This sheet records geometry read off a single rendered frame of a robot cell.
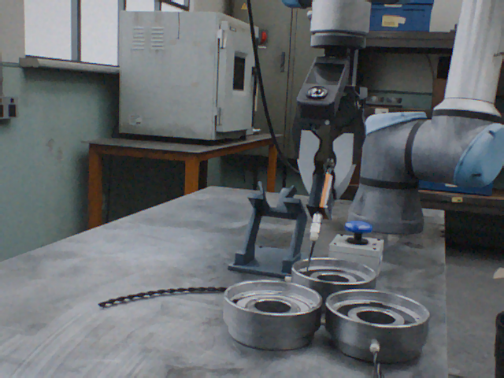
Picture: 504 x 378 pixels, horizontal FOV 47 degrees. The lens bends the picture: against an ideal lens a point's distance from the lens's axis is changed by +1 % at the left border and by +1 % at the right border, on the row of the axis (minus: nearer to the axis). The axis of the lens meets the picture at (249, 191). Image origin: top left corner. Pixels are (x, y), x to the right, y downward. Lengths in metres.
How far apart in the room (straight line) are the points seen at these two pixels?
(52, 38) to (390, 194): 2.18
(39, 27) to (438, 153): 2.21
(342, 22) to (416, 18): 3.44
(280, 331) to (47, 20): 2.55
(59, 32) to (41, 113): 0.47
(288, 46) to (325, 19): 3.79
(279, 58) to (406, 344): 4.06
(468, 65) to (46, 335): 0.82
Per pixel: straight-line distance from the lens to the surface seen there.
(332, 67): 0.75
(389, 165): 1.15
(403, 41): 4.07
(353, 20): 0.77
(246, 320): 0.59
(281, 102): 4.55
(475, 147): 1.07
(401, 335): 0.59
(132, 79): 3.09
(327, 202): 0.76
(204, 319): 0.67
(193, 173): 2.71
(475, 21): 1.14
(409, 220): 1.18
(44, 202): 2.87
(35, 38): 2.92
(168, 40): 3.01
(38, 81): 2.79
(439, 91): 4.10
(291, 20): 4.59
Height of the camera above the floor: 1.05
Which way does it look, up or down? 10 degrees down
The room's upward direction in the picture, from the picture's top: 3 degrees clockwise
